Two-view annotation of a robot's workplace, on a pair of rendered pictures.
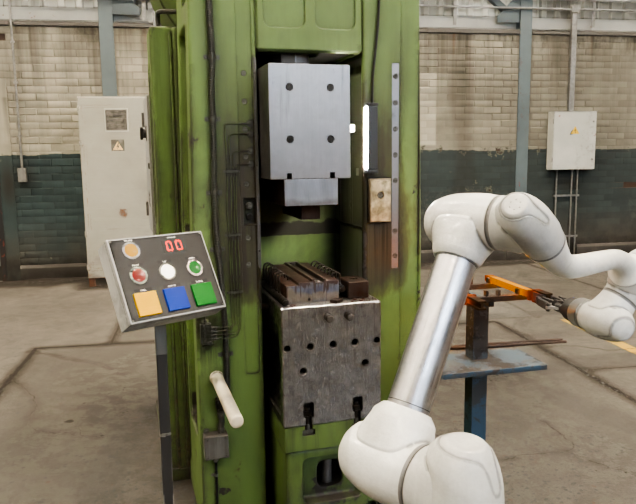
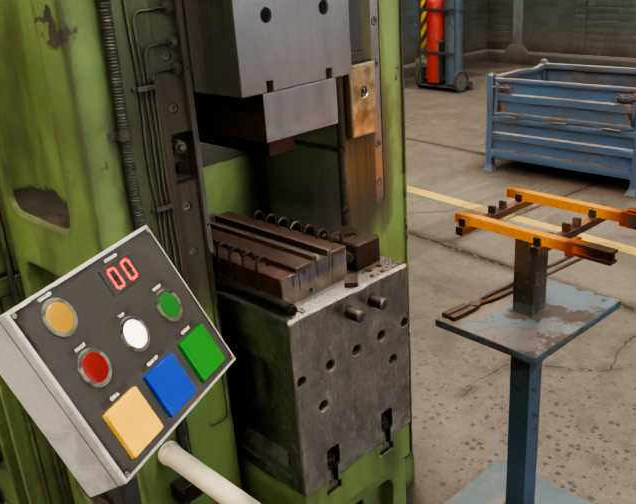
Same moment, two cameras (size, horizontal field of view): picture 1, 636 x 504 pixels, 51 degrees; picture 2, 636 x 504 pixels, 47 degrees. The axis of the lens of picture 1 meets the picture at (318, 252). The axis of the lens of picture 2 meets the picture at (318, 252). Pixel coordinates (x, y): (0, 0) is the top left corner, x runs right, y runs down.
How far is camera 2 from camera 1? 1.28 m
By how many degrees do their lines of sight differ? 29
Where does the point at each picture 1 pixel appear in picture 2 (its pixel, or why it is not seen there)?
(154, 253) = (99, 305)
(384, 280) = (370, 222)
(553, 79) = not seen: outside the picture
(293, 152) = (272, 40)
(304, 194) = (293, 115)
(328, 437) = (356, 481)
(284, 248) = not seen: hidden behind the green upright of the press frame
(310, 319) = (328, 324)
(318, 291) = (322, 273)
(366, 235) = (346, 159)
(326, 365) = (350, 383)
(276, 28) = not seen: outside the picture
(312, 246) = (224, 182)
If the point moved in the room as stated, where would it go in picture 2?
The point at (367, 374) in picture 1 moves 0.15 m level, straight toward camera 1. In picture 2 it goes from (396, 374) to (428, 404)
